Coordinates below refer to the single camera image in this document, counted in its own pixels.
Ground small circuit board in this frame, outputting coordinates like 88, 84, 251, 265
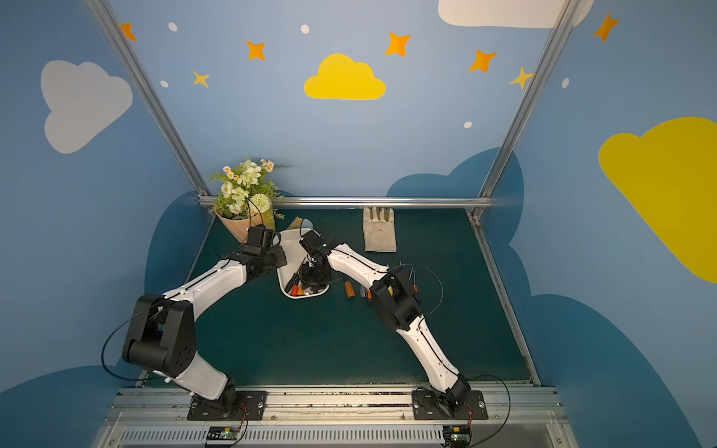
442, 426, 472, 448
205, 426, 241, 444

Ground white plastic storage box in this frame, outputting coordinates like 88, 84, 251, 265
276, 230, 330, 300

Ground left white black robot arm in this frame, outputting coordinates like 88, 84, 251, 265
121, 225, 287, 406

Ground left aluminium frame post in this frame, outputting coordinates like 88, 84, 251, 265
85, 0, 211, 197

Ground right small circuit board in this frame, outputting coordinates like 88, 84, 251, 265
442, 426, 472, 448

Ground white green artificial flowers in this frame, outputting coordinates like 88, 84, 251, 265
209, 159, 280, 227

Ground front aluminium mounting rail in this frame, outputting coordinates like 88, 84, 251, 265
93, 382, 578, 447

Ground beige work glove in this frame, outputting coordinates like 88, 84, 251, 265
362, 207, 397, 253

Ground aluminium frame post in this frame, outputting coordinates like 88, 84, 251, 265
478, 0, 582, 200
85, 0, 211, 197

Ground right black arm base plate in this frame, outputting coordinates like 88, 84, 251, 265
411, 388, 488, 421

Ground horizontal aluminium frame rail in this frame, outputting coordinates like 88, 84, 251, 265
198, 195, 494, 209

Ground right aluminium frame post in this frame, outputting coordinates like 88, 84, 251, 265
478, 0, 582, 200

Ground amber handle black-shaft screwdriver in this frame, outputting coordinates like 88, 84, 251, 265
344, 280, 356, 299

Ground tan flower pot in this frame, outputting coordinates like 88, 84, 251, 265
214, 206, 276, 243

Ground left small circuit board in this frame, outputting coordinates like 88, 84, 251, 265
205, 426, 241, 444

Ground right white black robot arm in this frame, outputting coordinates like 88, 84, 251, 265
300, 230, 471, 411

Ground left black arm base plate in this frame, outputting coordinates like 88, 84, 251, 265
187, 389, 268, 421

